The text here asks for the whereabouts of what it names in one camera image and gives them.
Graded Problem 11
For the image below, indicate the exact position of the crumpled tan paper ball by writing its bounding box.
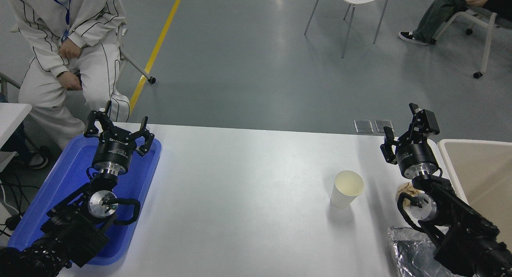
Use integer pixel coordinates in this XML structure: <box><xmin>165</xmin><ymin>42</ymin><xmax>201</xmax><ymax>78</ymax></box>
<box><xmin>396</xmin><ymin>182</ymin><xmax>420</xmax><ymax>207</ymax></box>

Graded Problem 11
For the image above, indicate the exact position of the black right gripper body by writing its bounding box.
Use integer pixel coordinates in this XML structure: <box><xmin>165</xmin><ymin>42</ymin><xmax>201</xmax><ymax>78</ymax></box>
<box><xmin>395</xmin><ymin>142</ymin><xmax>440</xmax><ymax>173</ymax></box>

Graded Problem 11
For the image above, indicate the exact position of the large pale bin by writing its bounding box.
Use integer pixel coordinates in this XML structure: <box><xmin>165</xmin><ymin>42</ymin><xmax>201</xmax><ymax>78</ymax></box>
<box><xmin>437</xmin><ymin>139</ymin><xmax>512</xmax><ymax>251</ymax></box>

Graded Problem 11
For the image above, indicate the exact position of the black floor cable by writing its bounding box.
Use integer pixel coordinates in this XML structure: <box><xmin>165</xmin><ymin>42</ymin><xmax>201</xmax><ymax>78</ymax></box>
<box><xmin>0</xmin><ymin>181</ymin><xmax>24</xmax><ymax>234</ymax></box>

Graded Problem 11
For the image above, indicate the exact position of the blue plastic tray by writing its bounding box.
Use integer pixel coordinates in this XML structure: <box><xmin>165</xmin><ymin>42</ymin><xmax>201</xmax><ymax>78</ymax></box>
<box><xmin>7</xmin><ymin>134</ymin><xmax>162</xmax><ymax>266</ymax></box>

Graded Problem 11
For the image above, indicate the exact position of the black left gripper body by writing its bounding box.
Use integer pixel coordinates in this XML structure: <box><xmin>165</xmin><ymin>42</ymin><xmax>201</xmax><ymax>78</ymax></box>
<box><xmin>92</xmin><ymin>133</ymin><xmax>134</xmax><ymax>169</ymax></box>

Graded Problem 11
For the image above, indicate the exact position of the white chair with castors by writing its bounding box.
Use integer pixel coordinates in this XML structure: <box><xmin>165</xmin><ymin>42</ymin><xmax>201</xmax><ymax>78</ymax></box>
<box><xmin>116</xmin><ymin>23</ymin><xmax>156</xmax><ymax>84</ymax></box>

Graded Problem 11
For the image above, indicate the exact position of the person's right hand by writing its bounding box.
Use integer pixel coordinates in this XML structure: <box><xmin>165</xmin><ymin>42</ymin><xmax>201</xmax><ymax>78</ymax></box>
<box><xmin>58</xmin><ymin>70</ymin><xmax>83</xmax><ymax>91</ymax></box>

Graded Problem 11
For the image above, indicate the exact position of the white armchair with castors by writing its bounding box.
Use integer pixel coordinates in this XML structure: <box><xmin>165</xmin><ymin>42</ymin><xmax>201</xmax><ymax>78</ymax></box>
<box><xmin>430</xmin><ymin>9</ymin><xmax>512</xmax><ymax>79</ymax></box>

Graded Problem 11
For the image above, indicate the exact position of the white side table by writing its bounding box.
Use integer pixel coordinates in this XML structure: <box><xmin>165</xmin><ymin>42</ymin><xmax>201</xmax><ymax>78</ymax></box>
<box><xmin>0</xmin><ymin>103</ymin><xmax>32</xmax><ymax>147</ymax></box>

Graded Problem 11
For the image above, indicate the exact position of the crumpled silver foil tray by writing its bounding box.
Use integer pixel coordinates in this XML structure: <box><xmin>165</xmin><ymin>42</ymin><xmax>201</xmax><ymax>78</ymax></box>
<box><xmin>388</xmin><ymin>226</ymin><xmax>454</xmax><ymax>277</ymax></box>

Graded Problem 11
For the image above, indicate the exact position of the white paper cup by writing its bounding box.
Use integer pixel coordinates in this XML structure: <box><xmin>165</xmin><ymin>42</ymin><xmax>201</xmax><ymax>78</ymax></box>
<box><xmin>330</xmin><ymin>170</ymin><xmax>365</xmax><ymax>209</ymax></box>

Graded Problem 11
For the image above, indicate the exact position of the person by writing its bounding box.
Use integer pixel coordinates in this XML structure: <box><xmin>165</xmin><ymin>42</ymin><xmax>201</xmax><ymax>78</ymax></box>
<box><xmin>398</xmin><ymin>0</ymin><xmax>512</xmax><ymax>46</ymax></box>
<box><xmin>6</xmin><ymin>0</ymin><xmax>130</xmax><ymax>169</ymax></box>

